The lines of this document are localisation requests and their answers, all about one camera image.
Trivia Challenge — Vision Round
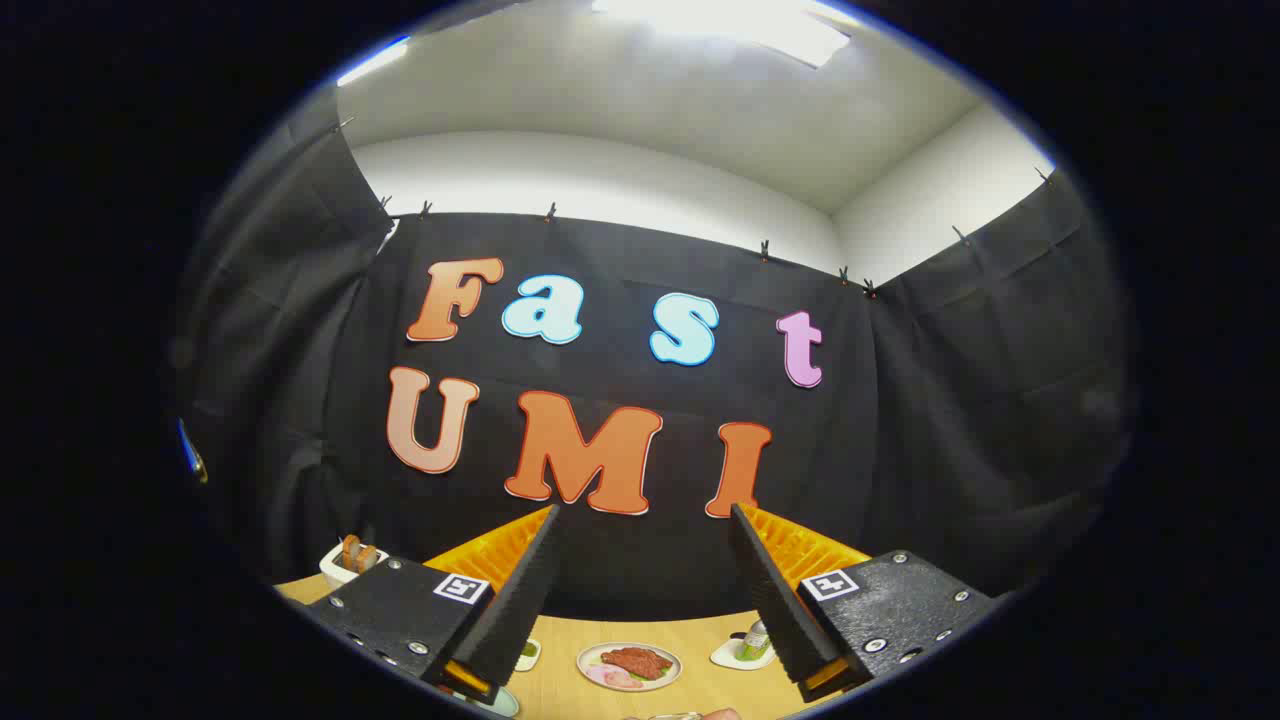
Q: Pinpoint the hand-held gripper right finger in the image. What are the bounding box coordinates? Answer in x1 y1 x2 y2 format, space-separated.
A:
730 503 1001 704

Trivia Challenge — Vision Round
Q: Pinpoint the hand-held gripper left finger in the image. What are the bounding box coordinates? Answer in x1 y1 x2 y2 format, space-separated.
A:
305 505 561 705

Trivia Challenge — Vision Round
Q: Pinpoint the small white dish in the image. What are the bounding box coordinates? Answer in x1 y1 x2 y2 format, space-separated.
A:
710 632 777 671

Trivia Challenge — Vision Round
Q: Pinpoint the pale green round plate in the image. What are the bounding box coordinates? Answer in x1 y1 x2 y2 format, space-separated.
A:
455 685 521 719

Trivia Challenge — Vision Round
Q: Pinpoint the brown meat patty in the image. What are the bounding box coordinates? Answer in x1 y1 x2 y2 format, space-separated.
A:
600 647 674 682

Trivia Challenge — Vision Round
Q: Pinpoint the white oval plate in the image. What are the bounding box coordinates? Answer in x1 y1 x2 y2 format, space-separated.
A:
576 642 683 693

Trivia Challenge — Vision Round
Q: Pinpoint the white toaster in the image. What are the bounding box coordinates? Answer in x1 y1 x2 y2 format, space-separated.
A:
319 543 389 591

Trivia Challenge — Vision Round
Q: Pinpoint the black backdrop cloth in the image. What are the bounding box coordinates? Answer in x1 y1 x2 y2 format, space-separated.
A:
170 90 1136 621

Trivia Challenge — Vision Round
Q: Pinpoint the ceiling light strip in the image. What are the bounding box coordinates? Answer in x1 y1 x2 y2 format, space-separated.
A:
337 37 411 88

